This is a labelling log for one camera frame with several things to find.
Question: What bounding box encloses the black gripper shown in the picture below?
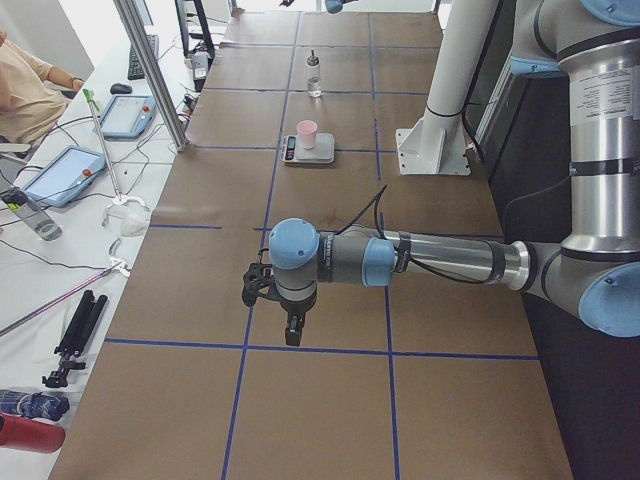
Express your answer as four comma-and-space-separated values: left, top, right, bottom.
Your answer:
280, 297, 316, 347

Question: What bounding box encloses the glass sauce dispenser bottle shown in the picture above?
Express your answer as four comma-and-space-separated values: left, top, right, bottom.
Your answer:
306, 49, 322, 98

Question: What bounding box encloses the digital kitchen scale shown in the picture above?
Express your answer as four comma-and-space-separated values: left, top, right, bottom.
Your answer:
279, 133, 335, 165

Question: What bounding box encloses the pink reacher grabber stick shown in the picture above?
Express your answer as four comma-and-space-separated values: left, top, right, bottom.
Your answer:
0, 237, 130, 337

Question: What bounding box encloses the crumpled white cloth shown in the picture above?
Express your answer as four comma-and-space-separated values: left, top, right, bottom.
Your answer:
101, 203, 151, 237

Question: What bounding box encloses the black mini tripod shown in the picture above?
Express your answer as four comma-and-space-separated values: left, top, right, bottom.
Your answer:
42, 290, 108, 388

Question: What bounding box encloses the green tipped reacher grabber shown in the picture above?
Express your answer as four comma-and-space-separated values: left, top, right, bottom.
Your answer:
82, 88, 149, 211

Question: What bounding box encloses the far blue teach pendant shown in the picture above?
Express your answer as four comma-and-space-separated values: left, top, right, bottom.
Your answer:
99, 94, 156, 140

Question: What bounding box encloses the blue teach pendant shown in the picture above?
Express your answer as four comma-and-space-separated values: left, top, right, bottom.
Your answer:
22, 146, 106, 207
99, 94, 156, 140

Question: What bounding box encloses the near blue teach pendant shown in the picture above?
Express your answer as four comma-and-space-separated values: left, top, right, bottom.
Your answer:
22, 146, 106, 207

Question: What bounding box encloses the clear plastic water bottle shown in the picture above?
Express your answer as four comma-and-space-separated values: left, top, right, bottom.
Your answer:
1, 187, 62, 241

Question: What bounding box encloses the small grey adapter box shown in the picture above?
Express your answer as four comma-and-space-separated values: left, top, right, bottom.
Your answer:
191, 51, 209, 81

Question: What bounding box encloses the red metal bottle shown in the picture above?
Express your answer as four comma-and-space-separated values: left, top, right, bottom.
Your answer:
1, 414, 66, 453

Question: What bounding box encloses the black computer mouse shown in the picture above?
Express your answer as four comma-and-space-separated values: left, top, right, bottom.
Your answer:
110, 83, 133, 95

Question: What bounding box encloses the black keyboard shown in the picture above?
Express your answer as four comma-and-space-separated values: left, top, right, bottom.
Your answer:
127, 33, 160, 81

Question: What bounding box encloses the seated person beige shirt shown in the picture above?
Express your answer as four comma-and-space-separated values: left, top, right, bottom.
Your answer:
1, 31, 84, 144

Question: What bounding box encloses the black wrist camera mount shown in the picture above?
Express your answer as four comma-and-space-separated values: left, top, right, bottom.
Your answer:
241, 247, 280, 308

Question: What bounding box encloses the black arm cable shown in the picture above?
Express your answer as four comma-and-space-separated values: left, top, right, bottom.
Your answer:
339, 184, 494, 286

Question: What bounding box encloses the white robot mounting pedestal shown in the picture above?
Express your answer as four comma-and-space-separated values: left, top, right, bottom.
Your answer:
396, 0, 499, 176

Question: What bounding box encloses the aluminium frame post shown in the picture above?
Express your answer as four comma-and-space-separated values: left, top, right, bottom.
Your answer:
113, 0, 188, 152

